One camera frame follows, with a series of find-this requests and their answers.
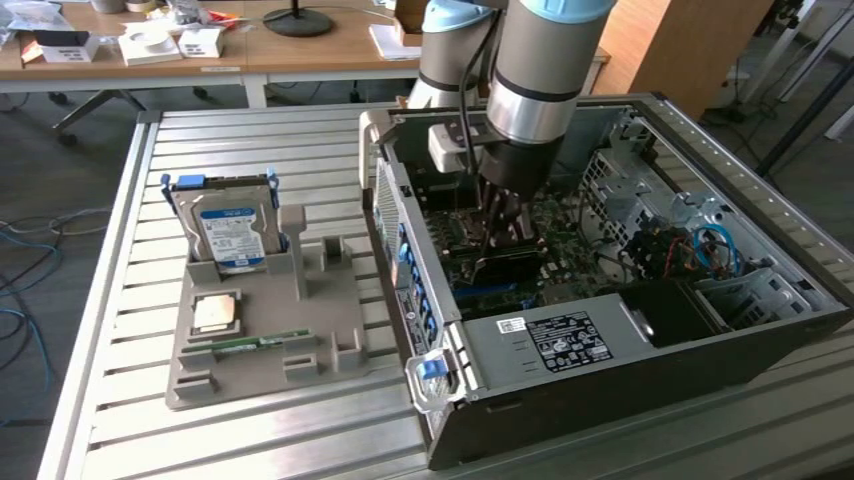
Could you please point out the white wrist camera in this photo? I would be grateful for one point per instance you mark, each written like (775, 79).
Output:
(448, 147)

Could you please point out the wooden cabinet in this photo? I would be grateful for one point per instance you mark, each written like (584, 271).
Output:
(694, 55)

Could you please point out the black round lamp base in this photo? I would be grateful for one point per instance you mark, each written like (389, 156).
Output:
(296, 24)

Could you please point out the grey power supply unit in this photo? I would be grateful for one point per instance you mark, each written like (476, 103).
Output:
(507, 350)

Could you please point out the long wooden desk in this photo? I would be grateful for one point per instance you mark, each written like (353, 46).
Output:
(100, 70)

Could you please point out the green motherboard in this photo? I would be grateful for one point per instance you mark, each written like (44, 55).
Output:
(567, 260)

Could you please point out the white paper stack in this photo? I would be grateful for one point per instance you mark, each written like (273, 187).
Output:
(393, 47)

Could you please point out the grey cup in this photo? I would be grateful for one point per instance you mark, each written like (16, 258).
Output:
(108, 5)

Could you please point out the grey plastic parts rack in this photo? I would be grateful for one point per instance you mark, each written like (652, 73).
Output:
(280, 320)

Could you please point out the blue expansion slot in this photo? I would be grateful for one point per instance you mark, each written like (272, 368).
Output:
(489, 290)

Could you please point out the metal disk bay cage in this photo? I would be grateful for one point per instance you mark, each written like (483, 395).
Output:
(616, 195)

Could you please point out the blue case latch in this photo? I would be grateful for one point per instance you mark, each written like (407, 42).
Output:
(428, 371)

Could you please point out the silver CPU chip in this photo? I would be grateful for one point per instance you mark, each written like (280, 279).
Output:
(215, 312)

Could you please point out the CPU socket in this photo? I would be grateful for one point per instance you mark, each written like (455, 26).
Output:
(468, 227)

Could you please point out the open cardboard box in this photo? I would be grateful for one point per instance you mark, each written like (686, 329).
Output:
(408, 17)

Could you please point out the hard disk in blue caddy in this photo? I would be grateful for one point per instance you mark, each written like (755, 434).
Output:
(229, 235)

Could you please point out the white box with tape roll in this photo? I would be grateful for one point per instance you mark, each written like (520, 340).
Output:
(149, 45)

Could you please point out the small white labelled box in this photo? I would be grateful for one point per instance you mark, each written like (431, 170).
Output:
(200, 44)

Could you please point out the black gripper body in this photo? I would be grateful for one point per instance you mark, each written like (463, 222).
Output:
(516, 167)

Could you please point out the open black PC case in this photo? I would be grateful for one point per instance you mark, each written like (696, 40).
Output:
(600, 400)

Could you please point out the white box with black lid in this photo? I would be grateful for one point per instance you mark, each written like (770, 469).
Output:
(66, 47)

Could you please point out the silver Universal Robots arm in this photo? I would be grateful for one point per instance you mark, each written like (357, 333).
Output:
(534, 70)

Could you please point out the green graphics card with fan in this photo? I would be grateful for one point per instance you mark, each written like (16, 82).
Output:
(503, 267)

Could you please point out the green RAM stick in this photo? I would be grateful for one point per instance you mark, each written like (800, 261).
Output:
(260, 342)

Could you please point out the beige tape roll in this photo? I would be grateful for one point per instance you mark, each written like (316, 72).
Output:
(140, 5)

